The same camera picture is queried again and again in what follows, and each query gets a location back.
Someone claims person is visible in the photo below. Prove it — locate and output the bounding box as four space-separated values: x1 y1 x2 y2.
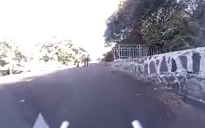
85 56 91 68

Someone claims white metal railing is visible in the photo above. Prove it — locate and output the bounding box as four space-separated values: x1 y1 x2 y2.
112 44 161 61

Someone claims dark grey asphalt road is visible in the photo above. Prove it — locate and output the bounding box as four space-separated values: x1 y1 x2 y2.
0 62 205 128

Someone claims robot's own part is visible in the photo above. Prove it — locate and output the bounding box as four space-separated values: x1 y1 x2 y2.
59 120 71 128
131 119 144 128

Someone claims row of pale trees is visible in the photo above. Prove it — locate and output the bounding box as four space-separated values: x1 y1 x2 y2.
0 36 91 78

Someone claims row of dark trees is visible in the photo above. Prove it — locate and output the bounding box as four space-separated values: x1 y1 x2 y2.
101 0 205 63

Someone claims grey stone wall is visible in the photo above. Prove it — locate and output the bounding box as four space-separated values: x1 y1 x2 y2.
111 45 205 107

